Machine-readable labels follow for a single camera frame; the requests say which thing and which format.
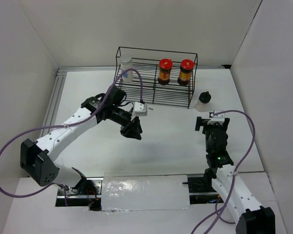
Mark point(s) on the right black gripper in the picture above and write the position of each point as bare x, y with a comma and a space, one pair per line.
203, 122

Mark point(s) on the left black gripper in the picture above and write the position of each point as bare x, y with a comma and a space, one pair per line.
132, 128

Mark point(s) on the black cap spice bottle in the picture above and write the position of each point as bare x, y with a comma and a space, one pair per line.
202, 104

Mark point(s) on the red lid sauce jar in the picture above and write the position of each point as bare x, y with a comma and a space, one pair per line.
165, 66
186, 69

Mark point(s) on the silver lid blue label jar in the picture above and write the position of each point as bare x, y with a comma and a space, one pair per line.
126, 63

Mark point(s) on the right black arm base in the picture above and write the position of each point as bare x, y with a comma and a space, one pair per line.
200, 189

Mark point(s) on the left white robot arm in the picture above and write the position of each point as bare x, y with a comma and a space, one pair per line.
38, 157

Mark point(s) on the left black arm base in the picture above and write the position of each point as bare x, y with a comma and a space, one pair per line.
87, 195

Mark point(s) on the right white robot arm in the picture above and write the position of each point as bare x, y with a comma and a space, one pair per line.
249, 215

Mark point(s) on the reflective foil sheet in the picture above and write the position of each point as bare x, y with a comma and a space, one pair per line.
145, 193

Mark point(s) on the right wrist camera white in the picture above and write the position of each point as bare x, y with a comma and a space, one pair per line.
217, 115

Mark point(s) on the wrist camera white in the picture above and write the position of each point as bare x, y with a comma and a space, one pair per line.
217, 115
140, 109

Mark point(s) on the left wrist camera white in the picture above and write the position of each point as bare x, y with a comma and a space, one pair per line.
140, 109

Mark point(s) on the black wire rack shelf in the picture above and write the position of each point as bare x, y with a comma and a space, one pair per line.
146, 62

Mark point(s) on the aluminium extrusion frame rail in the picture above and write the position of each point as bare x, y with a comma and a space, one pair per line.
169, 144

